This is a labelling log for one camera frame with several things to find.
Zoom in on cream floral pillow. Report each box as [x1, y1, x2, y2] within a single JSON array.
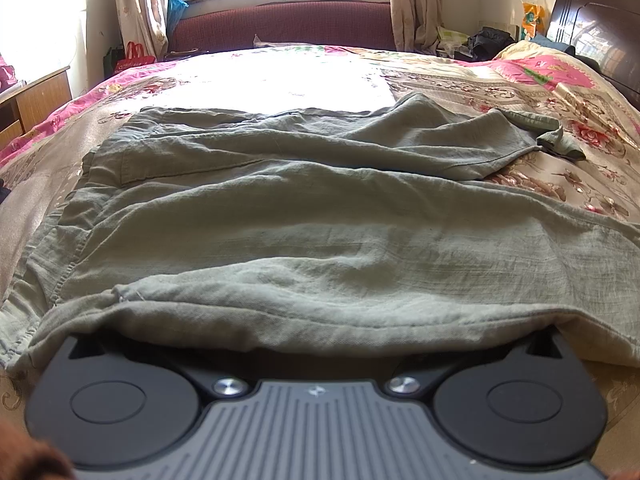
[[492, 40, 601, 77]]

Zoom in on dark wooden headboard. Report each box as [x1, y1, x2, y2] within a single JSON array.
[[545, 0, 640, 106]]

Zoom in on pink cloth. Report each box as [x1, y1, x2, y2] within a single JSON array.
[[0, 54, 20, 92]]

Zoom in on wooden nightstand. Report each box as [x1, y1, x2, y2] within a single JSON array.
[[0, 65, 73, 151]]

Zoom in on red shopping bag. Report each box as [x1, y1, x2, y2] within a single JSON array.
[[115, 41, 157, 75]]

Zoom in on dark clothes pile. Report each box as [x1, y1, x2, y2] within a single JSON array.
[[465, 26, 518, 62]]

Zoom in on grey-green linen pants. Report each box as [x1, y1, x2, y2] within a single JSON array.
[[0, 92, 640, 372]]

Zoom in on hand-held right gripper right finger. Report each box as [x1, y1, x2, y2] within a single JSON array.
[[384, 326, 567, 400]]

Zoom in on floral pink bedspread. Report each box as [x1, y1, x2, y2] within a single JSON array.
[[0, 44, 640, 461]]

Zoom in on orange yellow plastic bag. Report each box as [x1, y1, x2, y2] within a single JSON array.
[[520, 1, 547, 41]]

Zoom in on blue plastic bag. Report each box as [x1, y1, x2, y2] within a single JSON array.
[[167, 0, 190, 36]]

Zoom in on beige floral curtain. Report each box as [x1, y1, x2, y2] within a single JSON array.
[[111, 0, 171, 61], [386, 0, 443, 53]]

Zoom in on dark green bag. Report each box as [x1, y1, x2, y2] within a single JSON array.
[[102, 46, 126, 81]]

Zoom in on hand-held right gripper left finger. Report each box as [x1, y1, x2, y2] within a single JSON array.
[[66, 335, 254, 402]]

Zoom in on brown fuzzy cloth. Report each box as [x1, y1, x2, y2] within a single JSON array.
[[0, 419, 76, 480]]

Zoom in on maroon upholstered sofa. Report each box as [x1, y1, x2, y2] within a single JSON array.
[[165, 1, 398, 58]]

